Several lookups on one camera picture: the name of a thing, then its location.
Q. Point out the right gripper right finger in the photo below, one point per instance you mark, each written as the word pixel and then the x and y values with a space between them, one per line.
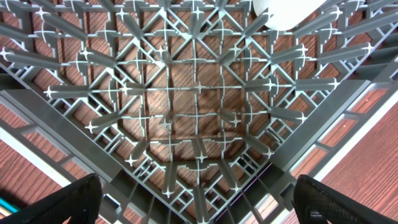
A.
pixel 315 202

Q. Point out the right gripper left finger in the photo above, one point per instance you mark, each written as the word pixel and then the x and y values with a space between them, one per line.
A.
pixel 78 202

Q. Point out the grey dishwasher rack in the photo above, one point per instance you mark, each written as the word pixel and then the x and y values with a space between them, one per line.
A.
pixel 194 111

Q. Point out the teal serving tray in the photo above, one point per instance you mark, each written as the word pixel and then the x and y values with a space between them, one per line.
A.
pixel 7 208

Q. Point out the white item in rack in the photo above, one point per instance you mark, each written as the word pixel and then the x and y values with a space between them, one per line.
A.
pixel 286 14

